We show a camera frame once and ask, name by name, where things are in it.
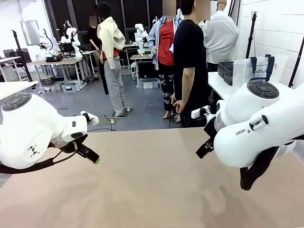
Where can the person in cream jacket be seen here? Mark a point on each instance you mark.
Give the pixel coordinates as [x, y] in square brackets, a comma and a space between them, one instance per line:
[111, 47]

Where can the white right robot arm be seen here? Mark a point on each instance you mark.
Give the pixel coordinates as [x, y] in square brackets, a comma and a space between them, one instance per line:
[249, 123]

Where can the wooden top work table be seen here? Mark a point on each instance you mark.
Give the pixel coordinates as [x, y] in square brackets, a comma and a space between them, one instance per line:
[59, 61]

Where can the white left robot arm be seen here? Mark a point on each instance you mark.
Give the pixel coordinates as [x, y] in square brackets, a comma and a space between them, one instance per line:
[23, 133]

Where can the person in black t-shirt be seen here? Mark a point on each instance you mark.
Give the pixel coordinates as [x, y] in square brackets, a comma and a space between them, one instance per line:
[190, 59]

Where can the grey board panel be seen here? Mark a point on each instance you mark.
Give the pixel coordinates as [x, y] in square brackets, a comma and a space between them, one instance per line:
[29, 32]

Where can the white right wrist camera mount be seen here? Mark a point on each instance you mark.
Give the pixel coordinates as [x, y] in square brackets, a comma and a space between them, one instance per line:
[197, 113]

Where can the white work table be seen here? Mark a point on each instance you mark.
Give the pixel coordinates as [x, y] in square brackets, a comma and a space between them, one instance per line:
[12, 88]

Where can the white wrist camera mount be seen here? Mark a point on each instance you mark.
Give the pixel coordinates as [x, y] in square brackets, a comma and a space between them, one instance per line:
[197, 113]
[91, 118]

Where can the person in white shirt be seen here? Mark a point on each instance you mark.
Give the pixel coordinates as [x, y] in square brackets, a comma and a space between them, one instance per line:
[221, 35]

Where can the person's right forearm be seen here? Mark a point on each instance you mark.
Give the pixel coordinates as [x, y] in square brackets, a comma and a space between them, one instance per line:
[188, 85]

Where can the person's right hand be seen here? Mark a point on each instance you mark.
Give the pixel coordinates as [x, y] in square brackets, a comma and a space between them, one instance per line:
[179, 105]

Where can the grey floor plate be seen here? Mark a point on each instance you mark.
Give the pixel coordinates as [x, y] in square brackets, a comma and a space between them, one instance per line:
[104, 121]

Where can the clear plastic storage bin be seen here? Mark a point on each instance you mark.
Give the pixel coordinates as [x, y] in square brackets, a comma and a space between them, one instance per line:
[70, 86]
[147, 83]

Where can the small wooden top table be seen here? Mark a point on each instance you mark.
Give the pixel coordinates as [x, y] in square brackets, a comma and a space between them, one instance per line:
[140, 57]

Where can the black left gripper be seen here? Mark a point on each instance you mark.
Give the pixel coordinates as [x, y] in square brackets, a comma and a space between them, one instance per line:
[69, 147]

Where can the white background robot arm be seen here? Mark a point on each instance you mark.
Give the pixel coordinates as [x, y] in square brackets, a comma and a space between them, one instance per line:
[140, 35]
[71, 38]

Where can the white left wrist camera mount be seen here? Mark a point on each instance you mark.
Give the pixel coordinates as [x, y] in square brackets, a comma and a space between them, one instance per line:
[91, 118]

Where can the white side table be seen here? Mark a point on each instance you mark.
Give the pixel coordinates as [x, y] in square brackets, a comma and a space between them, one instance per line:
[218, 83]

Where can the grey storage bin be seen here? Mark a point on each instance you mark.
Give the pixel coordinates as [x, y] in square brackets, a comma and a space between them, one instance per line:
[48, 83]

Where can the person in black clothes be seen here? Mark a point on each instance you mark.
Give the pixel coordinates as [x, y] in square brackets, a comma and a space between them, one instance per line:
[93, 35]

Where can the black tripod stand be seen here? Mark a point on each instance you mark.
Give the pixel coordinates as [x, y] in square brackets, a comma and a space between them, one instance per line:
[251, 35]
[21, 57]
[297, 61]

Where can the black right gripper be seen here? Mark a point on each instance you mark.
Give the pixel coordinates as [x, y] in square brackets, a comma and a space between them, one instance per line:
[211, 127]

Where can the person in red shirt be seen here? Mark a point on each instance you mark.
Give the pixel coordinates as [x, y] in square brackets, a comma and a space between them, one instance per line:
[166, 47]

